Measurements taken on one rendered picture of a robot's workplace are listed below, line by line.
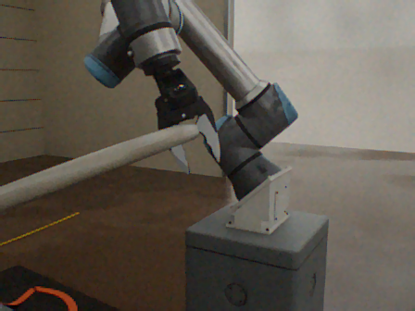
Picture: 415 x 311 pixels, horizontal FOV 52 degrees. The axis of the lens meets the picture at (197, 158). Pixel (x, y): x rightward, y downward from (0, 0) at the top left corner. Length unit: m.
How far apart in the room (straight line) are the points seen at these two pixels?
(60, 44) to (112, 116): 1.56
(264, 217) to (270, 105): 0.37
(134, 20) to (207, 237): 0.85
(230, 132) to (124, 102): 5.35
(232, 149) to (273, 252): 0.37
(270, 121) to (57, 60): 6.51
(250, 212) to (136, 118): 5.30
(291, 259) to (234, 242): 0.19
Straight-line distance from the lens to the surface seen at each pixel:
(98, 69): 0.95
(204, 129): 0.78
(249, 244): 1.38
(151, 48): 0.78
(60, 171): 0.54
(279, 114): 1.45
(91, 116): 7.27
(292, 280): 1.37
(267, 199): 1.42
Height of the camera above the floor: 1.36
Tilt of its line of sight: 11 degrees down
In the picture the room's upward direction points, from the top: straight up
